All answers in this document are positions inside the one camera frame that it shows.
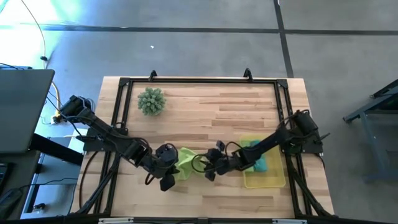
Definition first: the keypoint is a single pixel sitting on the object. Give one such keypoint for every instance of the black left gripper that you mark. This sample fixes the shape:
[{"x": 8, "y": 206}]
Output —
[{"x": 166, "y": 154}]

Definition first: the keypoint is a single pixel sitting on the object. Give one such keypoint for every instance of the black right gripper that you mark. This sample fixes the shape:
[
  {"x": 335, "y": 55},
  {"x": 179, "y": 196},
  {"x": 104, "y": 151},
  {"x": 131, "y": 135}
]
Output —
[{"x": 217, "y": 163}]

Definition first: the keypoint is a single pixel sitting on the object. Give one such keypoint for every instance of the lime green microfiber towel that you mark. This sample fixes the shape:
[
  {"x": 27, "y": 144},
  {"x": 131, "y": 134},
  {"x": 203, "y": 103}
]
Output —
[{"x": 186, "y": 161}]

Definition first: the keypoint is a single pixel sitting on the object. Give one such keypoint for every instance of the teal microfiber towel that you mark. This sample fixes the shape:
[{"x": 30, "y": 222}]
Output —
[{"x": 262, "y": 165}]

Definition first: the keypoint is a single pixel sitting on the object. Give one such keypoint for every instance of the yellow translucent plastic basket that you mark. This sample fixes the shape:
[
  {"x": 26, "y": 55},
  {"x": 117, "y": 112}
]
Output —
[{"x": 273, "y": 177}]

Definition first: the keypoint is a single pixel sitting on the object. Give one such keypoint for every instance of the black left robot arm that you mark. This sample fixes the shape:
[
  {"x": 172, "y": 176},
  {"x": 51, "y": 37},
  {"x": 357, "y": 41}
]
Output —
[{"x": 105, "y": 133}]

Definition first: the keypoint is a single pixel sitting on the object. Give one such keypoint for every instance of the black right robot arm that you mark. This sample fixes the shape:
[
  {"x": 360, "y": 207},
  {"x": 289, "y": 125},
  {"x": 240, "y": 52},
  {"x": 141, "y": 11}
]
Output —
[{"x": 273, "y": 140}]

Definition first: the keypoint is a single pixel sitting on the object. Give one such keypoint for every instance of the potted green succulent plant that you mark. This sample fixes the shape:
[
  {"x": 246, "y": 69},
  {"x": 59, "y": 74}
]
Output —
[{"x": 151, "y": 101}]

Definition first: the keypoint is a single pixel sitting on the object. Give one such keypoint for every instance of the black desk beam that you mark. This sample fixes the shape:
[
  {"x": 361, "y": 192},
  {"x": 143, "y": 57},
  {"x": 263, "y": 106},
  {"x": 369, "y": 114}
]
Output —
[{"x": 56, "y": 150}]

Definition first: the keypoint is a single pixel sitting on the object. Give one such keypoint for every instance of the yellow power plug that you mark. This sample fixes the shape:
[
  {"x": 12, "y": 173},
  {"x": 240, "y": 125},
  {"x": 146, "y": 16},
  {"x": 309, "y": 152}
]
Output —
[{"x": 57, "y": 117}]

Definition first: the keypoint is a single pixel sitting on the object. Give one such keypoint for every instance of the grey metal table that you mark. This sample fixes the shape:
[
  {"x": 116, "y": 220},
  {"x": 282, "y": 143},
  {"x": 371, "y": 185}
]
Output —
[{"x": 357, "y": 114}]

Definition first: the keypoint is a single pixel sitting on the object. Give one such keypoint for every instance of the black computer mouse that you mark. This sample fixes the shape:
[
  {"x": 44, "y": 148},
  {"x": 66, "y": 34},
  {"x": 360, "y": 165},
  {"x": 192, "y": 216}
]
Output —
[{"x": 8, "y": 200}]

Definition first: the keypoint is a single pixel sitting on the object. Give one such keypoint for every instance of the black aluminium table frame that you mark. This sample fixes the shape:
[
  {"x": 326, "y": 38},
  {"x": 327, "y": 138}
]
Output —
[{"x": 202, "y": 80}]

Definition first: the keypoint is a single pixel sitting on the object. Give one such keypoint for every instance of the silver table bracket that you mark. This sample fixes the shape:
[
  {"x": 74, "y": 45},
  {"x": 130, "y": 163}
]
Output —
[
  {"x": 289, "y": 221},
  {"x": 115, "y": 220}
]

